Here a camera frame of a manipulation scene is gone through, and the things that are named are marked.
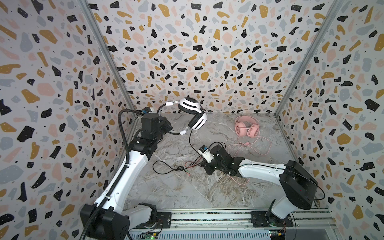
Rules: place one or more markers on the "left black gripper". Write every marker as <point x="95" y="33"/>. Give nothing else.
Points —
<point x="164" y="121"/>

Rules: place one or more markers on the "white black headphones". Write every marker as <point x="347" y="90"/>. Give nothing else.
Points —
<point x="190" y="106"/>

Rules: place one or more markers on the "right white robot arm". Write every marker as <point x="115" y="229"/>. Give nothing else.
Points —
<point x="298" y="185"/>

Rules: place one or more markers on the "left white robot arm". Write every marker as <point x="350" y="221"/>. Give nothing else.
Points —
<point x="103" y="220"/>

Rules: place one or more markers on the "pink headphones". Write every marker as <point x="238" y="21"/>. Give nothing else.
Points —
<point x="247" y="126"/>

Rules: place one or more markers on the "green circuit board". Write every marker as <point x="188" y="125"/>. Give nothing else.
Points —
<point x="148" y="236"/>

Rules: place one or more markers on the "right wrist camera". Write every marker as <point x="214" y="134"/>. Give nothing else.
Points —
<point x="205" y="152"/>

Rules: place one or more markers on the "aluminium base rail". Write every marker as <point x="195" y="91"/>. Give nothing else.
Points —
<point x="235" y="224"/>

